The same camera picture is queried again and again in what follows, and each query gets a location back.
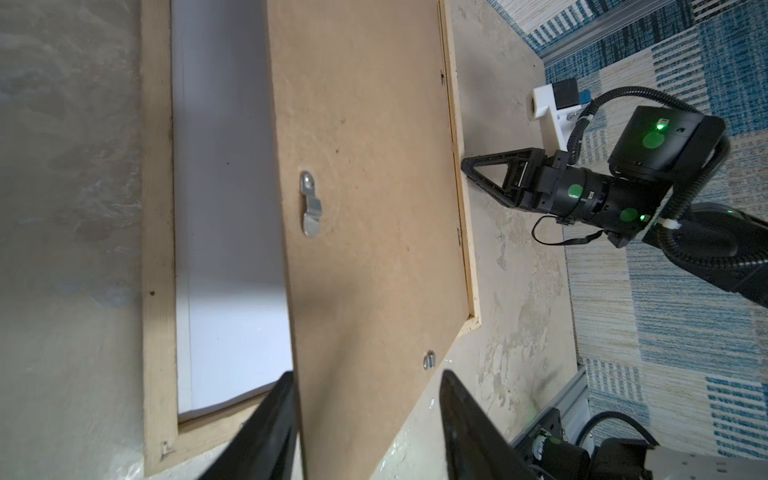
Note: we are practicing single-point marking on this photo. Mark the wooden picture frame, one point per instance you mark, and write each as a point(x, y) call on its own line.
point(170, 441)

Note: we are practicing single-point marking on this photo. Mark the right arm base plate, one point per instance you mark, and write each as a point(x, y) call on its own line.
point(546, 451)

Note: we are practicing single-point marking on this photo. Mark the silver metal turn clip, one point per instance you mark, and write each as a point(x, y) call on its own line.
point(313, 209)

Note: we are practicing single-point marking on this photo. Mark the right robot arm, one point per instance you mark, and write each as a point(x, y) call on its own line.
point(661, 163)

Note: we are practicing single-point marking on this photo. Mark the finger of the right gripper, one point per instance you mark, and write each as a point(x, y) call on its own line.
point(507, 177)

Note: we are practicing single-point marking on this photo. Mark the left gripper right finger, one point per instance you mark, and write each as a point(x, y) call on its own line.
point(474, 448)

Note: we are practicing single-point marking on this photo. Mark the brown cardboard backing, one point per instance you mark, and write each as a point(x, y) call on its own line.
point(361, 102)

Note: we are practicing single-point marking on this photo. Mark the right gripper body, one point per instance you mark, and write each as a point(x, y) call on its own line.
point(540, 179)

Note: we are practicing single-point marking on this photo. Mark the aluminium front rail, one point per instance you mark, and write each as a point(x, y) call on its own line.
point(572, 401)

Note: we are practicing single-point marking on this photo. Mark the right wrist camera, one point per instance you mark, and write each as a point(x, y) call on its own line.
point(556, 108)

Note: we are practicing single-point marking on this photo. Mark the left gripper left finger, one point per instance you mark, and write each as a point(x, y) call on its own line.
point(265, 446)

